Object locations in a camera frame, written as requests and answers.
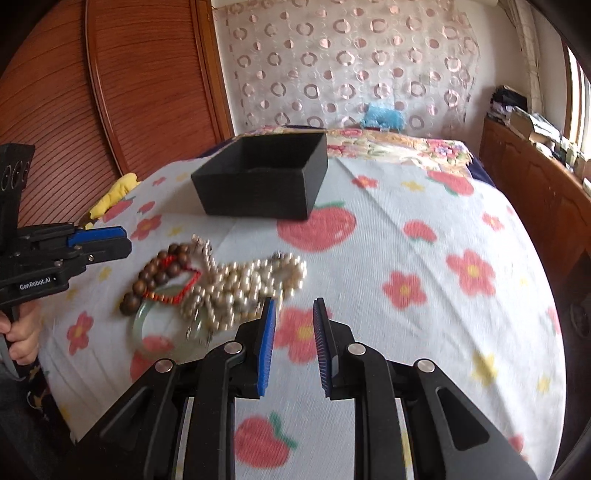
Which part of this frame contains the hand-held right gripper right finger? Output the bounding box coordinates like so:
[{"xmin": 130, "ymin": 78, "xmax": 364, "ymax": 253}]
[{"xmin": 313, "ymin": 298, "xmax": 539, "ymax": 480}]

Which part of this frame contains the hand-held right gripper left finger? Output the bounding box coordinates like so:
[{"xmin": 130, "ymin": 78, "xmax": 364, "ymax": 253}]
[{"xmin": 69, "ymin": 298, "xmax": 278, "ymax": 480}]

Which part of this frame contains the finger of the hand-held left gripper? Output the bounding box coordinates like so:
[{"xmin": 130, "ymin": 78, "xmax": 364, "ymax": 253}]
[
  {"xmin": 76, "ymin": 237, "xmax": 133, "ymax": 267},
  {"xmin": 67, "ymin": 226, "xmax": 127, "ymax": 248}
]

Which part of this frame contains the brown wooden bead bracelet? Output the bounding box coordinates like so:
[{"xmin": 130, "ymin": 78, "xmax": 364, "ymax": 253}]
[{"xmin": 119, "ymin": 244, "xmax": 195, "ymax": 317}]

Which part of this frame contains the pearl necklace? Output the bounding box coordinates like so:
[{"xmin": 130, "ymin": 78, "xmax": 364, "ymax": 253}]
[{"xmin": 178, "ymin": 234, "xmax": 308, "ymax": 345}]

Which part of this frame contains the pale green jade bangle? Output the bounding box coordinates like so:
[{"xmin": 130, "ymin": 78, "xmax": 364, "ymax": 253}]
[{"xmin": 131, "ymin": 286, "xmax": 214, "ymax": 359}]

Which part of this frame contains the red cord bracelet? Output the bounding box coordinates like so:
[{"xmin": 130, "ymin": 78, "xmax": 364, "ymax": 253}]
[{"xmin": 142, "ymin": 258, "xmax": 203, "ymax": 306}]

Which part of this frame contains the black box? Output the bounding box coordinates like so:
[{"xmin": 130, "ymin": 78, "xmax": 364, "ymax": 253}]
[{"xmin": 191, "ymin": 130, "xmax": 329, "ymax": 221}]

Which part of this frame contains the person's left hand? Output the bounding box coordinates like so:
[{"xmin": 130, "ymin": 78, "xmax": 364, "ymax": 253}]
[{"xmin": 0, "ymin": 306, "xmax": 41, "ymax": 366}]

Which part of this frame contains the yellow cloth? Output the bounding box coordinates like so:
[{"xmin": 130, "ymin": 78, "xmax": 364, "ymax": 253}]
[{"xmin": 89, "ymin": 172, "xmax": 143, "ymax": 221}]

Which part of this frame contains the strawberry flower printed blanket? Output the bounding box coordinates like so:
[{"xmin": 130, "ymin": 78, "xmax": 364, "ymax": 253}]
[{"xmin": 37, "ymin": 152, "xmax": 570, "ymax": 480}]

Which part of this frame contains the dark blue bed sheet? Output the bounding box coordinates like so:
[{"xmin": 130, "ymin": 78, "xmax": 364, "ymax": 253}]
[{"xmin": 0, "ymin": 357, "xmax": 75, "ymax": 446}]

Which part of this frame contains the wooden headboard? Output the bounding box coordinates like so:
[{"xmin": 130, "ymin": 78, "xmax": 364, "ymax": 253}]
[{"xmin": 0, "ymin": 0, "xmax": 237, "ymax": 228}]

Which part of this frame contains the floral quilt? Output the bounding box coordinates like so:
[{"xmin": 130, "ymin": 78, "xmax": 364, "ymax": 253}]
[{"xmin": 231, "ymin": 126, "xmax": 477, "ymax": 180}]

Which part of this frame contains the blue fluffy cloth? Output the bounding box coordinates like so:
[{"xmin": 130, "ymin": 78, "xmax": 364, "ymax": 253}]
[{"xmin": 360, "ymin": 104, "xmax": 407, "ymax": 131}]

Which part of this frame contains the wooden cabinet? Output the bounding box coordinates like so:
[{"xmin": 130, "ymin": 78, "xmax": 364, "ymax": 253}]
[{"xmin": 479, "ymin": 115, "xmax": 591, "ymax": 261}]

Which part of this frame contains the circle patterned sheer curtain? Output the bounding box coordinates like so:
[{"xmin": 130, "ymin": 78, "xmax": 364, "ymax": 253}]
[{"xmin": 211, "ymin": 0, "xmax": 482, "ymax": 139}]

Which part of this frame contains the pile of books and papers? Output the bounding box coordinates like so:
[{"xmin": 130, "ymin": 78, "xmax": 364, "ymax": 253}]
[{"xmin": 489, "ymin": 85, "xmax": 591, "ymax": 178}]

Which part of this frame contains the window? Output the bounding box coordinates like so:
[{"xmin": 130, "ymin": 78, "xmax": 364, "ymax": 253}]
[{"xmin": 561, "ymin": 44, "xmax": 591, "ymax": 151}]

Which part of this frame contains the cream side curtain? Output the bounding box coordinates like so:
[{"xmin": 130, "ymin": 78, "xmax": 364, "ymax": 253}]
[{"xmin": 499, "ymin": 0, "xmax": 548, "ymax": 116}]

